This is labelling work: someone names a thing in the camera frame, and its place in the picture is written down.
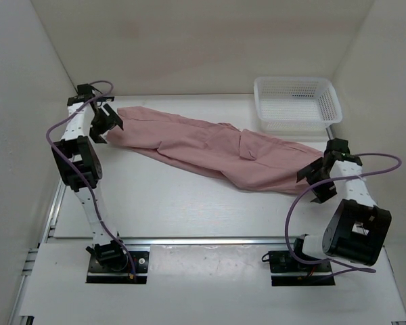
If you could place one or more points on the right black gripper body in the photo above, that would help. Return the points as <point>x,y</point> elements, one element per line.
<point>318,175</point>

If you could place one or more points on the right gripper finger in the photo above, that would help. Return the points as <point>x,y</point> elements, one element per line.
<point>323,195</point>
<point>311,172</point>

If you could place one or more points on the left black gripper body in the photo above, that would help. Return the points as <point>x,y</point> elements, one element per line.
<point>102,121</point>

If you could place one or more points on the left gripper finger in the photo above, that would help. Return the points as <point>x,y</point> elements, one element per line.
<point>116,121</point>
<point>98,139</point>

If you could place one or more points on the pink trousers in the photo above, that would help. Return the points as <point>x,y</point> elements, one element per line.
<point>251,161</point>

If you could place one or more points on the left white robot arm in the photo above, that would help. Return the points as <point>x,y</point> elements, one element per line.
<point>71,140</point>

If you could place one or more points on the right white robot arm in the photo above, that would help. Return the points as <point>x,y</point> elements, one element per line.
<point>358,228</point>

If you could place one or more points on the white plastic mesh basket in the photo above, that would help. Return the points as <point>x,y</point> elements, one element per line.
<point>296,104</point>

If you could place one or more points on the black corner bracket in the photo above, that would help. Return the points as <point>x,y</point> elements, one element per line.
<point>106,99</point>

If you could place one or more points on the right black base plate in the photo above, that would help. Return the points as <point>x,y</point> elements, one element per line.
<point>286,271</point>

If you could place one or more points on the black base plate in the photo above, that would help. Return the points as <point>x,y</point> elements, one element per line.
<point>121,274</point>
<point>286,271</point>

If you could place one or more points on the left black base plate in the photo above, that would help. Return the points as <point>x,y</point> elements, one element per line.
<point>121,274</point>

